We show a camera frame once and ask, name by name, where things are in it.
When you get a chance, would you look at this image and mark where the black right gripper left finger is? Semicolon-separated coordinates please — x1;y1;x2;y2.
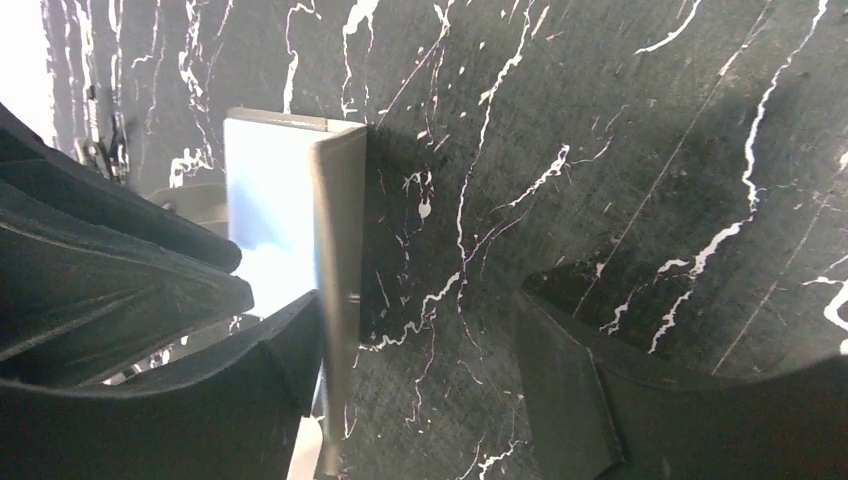
1;292;323;479

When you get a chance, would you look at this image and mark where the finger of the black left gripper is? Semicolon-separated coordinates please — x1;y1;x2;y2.
1;184;253;388
1;106;242;273

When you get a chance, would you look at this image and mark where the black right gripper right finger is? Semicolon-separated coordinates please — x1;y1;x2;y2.
513;290;847;479

